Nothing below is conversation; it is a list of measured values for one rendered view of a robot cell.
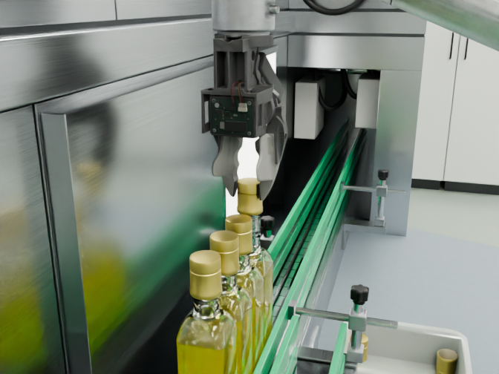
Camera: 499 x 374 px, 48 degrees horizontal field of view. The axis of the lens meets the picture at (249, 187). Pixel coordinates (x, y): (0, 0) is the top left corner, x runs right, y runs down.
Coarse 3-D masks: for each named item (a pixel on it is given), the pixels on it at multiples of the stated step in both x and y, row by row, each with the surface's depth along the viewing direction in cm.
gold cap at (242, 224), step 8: (232, 216) 71; (240, 216) 71; (248, 216) 71; (232, 224) 69; (240, 224) 69; (248, 224) 70; (240, 232) 69; (248, 232) 70; (240, 240) 70; (248, 240) 70; (240, 248) 70; (248, 248) 71
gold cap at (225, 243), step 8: (216, 232) 66; (224, 232) 66; (232, 232) 66; (216, 240) 64; (224, 240) 64; (232, 240) 64; (216, 248) 64; (224, 248) 64; (232, 248) 65; (224, 256) 64; (232, 256) 65; (224, 264) 65; (232, 264) 65; (224, 272) 65; (232, 272) 65
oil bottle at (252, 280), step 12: (240, 276) 71; (252, 276) 72; (252, 288) 71; (252, 300) 71; (252, 312) 71; (252, 324) 72; (252, 336) 72; (252, 348) 73; (252, 360) 74; (252, 372) 74
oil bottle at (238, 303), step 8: (240, 288) 68; (224, 296) 66; (232, 296) 66; (240, 296) 67; (248, 296) 68; (224, 304) 66; (232, 304) 65; (240, 304) 66; (248, 304) 68; (232, 312) 65; (240, 312) 66; (248, 312) 68; (240, 320) 66; (248, 320) 69; (240, 328) 66; (248, 328) 69; (240, 336) 66; (248, 336) 69; (240, 344) 66; (248, 344) 70; (240, 352) 67; (248, 352) 70; (240, 360) 67; (248, 360) 70; (240, 368) 68; (248, 368) 71
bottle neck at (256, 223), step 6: (252, 216) 78; (258, 216) 77; (252, 222) 75; (258, 222) 76; (252, 228) 76; (258, 228) 76; (252, 234) 76; (258, 234) 77; (252, 240) 76; (258, 240) 77; (252, 246) 77; (258, 246) 77; (252, 252) 77
